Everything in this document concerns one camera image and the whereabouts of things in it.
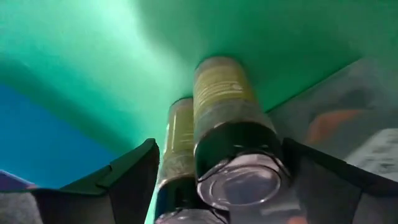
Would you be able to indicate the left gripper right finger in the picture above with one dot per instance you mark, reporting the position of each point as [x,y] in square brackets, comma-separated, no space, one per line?
[326,186]

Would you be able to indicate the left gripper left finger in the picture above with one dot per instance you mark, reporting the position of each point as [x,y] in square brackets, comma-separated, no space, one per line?
[124,186]

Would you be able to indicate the clear plastic storage bin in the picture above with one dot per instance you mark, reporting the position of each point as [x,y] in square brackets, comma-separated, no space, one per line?
[342,93]

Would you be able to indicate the black-lid round spice jar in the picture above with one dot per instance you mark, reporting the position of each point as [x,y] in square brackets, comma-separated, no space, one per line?
[180,140]

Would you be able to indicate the grey printed packet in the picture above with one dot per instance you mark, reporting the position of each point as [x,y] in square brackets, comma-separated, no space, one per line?
[376,152]

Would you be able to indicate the blue plastic tray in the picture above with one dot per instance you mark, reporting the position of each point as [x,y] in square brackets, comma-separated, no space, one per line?
[46,140]

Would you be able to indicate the yellow-labelled spray can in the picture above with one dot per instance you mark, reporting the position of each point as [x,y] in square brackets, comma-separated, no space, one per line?
[230,109]

